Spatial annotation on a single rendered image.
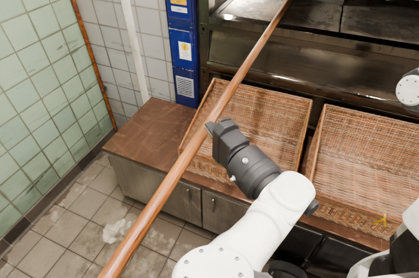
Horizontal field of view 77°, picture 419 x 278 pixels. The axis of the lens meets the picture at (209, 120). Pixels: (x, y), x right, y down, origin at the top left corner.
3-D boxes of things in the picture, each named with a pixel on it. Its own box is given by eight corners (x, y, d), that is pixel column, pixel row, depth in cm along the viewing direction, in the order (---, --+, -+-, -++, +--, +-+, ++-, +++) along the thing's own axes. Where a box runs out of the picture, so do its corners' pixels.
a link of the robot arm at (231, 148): (203, 126, 54) (238, 165, 47) (240, 111, 58) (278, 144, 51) (203, 166, 62) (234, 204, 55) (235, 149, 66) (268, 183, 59)
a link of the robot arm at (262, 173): (228, 200, 53) (266, 249, 46) (249, 159, 48) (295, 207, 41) (264, 189, 60) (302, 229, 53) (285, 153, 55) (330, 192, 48)
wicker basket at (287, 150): (212, 112, 169) (212, 75, 150) (302, 136, 153) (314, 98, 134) (178, 169, 135) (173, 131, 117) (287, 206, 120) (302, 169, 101)
